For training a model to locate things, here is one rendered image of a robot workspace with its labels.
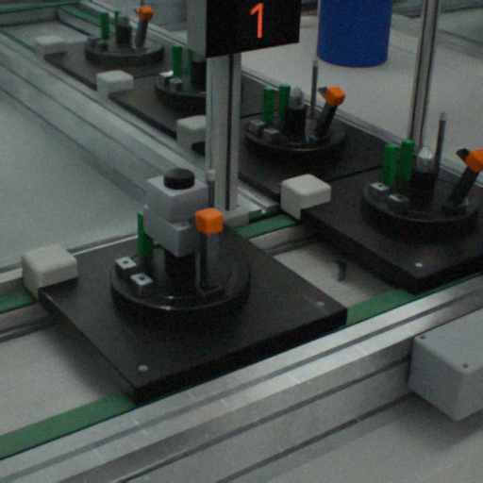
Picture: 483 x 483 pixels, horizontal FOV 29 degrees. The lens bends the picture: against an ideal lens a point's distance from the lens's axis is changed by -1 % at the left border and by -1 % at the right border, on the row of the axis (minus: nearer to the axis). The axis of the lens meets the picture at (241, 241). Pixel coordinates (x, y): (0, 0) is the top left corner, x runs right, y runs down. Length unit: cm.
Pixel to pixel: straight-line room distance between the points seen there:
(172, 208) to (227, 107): 23
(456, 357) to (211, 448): 25
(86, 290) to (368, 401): 30
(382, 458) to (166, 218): 31
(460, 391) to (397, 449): 9
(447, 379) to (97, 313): 34
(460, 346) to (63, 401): 38
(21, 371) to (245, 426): 24
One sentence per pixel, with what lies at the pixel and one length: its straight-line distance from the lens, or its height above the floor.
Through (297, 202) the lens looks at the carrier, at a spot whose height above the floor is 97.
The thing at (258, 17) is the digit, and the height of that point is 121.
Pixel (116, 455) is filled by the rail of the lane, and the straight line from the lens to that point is 75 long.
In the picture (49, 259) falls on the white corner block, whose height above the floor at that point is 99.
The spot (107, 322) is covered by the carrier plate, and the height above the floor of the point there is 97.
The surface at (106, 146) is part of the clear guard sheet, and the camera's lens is 101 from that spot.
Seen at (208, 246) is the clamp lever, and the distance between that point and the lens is 86.
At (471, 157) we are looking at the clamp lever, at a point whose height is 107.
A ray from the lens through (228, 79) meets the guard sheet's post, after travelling 106.
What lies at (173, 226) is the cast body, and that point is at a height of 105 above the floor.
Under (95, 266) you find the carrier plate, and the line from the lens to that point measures 98.
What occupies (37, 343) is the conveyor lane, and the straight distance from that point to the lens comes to 96.
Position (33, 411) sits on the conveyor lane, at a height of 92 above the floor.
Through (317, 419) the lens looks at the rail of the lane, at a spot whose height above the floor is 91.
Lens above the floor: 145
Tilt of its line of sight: 28 degrees down
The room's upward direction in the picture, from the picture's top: 2 degrees clockwise
